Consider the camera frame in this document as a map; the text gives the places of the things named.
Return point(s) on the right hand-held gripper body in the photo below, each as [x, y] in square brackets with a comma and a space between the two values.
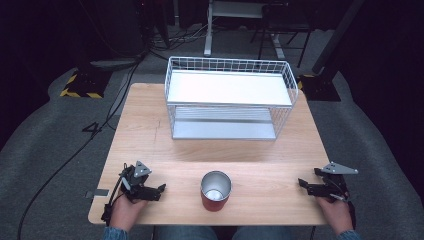
[335, 181]

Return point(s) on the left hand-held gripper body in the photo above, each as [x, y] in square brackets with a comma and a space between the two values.
[137, 176]

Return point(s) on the person's left hand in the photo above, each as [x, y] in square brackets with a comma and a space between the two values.
[126, 210]

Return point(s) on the person's right hand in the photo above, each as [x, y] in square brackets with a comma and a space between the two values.
[335, 215]

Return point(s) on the grey tape strip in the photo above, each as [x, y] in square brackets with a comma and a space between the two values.
[99, 192]

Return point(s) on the red cup with metal inside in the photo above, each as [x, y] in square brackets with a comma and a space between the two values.
[216, 191]

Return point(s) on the black stand base striped tape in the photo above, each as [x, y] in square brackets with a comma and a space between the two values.
[320, 88]
[85, 83]

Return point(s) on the black metal chair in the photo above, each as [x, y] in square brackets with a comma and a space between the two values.
[283, 21]

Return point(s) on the black slanted stand post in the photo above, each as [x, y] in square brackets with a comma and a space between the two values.
[336, 36]

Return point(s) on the white desk frame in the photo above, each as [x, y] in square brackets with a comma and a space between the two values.
[233, 9]

